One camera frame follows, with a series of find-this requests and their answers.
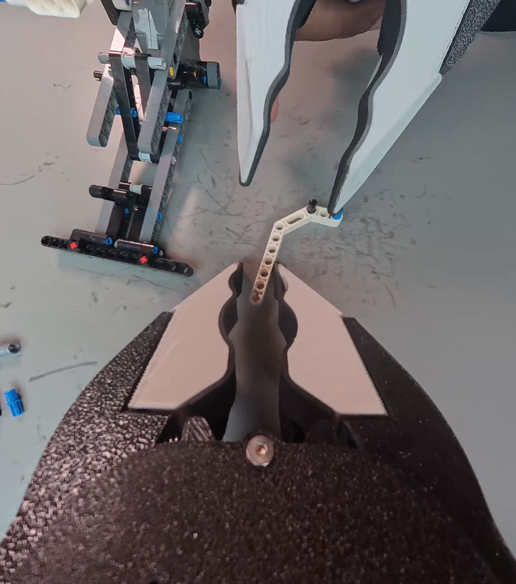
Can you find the grey desk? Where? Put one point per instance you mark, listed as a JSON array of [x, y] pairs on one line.
[[468, 273]]

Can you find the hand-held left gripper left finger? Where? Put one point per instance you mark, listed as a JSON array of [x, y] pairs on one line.
[[180, 360]]

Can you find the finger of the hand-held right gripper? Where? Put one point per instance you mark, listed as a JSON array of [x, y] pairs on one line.
[[253, 68], [413, 68]]

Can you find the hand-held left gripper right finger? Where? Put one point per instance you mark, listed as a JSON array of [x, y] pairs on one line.
[[331, 365]]

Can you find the person's right hand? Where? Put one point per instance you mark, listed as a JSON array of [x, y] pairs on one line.
[[340, 20]]

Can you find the toy brick truck model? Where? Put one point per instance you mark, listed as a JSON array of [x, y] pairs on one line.
[[148, 114]]

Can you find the white bent brick beam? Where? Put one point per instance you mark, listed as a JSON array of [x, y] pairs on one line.
[[267, 260]]

